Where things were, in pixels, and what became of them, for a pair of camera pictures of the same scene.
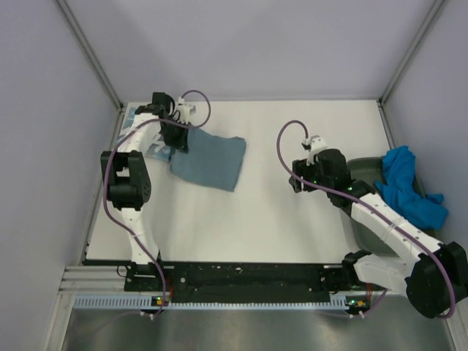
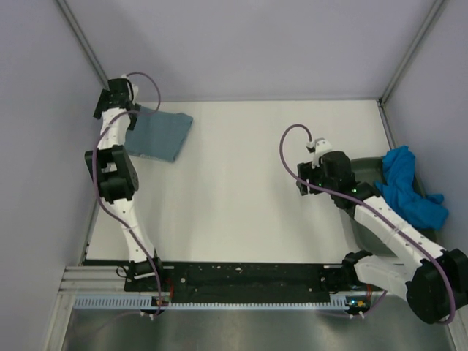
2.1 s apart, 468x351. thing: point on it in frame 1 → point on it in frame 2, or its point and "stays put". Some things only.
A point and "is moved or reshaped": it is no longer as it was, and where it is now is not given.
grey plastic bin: (369, 169) stays put
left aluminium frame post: (90, 53) stays put
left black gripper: (179, 143) → (104, 99)
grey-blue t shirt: (211, 161) is moved or reshaped
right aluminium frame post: (436, 6) stays put
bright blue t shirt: (400, 192) stays put
